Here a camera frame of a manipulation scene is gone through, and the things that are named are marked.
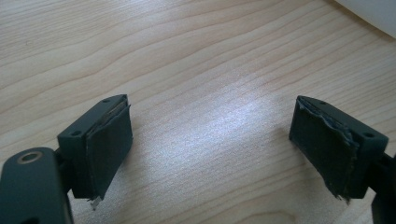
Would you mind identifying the white object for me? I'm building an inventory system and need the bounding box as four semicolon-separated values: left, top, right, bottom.
333;0;396;39

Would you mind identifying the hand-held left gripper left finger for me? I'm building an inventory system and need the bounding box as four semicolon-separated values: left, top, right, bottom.
56;93;134;211

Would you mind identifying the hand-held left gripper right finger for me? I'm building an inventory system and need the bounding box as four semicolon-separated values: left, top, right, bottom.
288;95;389;205

